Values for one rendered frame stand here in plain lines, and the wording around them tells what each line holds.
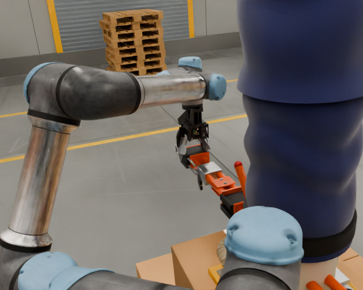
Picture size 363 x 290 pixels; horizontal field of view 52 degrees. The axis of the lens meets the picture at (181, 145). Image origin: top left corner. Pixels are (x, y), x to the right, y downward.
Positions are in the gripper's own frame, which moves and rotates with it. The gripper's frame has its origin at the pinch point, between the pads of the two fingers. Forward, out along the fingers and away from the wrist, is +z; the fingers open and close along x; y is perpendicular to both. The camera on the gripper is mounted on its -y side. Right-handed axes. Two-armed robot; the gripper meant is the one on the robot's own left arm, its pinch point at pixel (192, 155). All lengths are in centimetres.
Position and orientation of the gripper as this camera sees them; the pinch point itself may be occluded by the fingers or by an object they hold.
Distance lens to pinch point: 135.4
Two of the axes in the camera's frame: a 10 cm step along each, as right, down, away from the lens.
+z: 0.6, 9.3, 3.7
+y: 3.4, 3.3, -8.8
